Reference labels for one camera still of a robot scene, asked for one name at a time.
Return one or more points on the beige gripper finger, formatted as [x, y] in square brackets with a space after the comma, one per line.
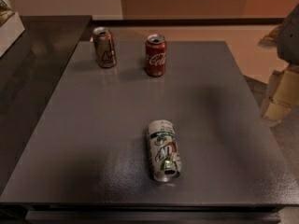
[282, 94]

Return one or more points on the white green 7up can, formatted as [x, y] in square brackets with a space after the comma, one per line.
[164, 160]

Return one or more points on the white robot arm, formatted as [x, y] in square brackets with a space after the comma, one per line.
[287, 39]

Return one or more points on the red Coca-Cola can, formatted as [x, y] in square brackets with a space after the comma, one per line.
[155, 55]

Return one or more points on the gold brown soda can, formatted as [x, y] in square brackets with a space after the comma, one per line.
[104, 47]

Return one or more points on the white box at left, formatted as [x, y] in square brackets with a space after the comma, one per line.
[11, 26]

